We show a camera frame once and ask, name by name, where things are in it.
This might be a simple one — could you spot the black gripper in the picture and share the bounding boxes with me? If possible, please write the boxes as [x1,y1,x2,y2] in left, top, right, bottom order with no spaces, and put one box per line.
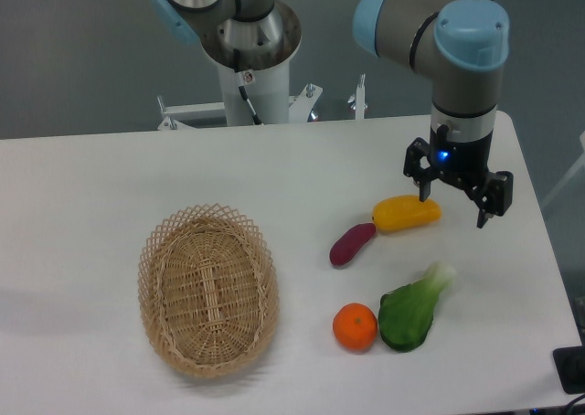
[403,106,514,229]

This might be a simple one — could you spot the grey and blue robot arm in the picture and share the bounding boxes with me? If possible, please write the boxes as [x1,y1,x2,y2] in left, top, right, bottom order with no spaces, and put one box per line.
[151,0,513,225]

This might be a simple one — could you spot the yellow mango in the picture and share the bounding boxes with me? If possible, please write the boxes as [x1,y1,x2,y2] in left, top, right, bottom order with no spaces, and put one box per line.
[372,195,442,232]

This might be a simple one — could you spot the purple sweet potato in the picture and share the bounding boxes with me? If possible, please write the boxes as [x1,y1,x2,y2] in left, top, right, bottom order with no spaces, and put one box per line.
[329,222,377,267]

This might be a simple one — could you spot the green bok choy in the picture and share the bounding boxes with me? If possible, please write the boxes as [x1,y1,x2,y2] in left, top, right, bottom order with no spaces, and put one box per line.
[378,261,456,353]

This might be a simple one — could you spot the orange tangerine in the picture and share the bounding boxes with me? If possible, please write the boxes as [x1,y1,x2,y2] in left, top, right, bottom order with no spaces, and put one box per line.
[332,303,378,352]

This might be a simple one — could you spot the black device at edge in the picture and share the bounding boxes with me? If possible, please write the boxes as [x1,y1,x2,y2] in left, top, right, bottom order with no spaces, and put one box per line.
[552,346,584,395]

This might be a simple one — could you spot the oval wicker basket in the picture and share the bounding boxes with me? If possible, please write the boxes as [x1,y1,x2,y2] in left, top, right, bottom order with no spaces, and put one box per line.
[138,204,280,378]

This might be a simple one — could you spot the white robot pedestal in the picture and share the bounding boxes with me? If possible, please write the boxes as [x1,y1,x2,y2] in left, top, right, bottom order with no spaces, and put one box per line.
[197,0,303,127]

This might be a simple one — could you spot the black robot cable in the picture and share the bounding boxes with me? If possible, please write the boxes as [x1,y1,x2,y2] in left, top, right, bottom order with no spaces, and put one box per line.
[232,48,263,126]

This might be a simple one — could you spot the white metal base frame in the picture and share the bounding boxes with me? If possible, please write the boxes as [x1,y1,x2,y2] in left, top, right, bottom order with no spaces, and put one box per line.
[155,73,369,131]

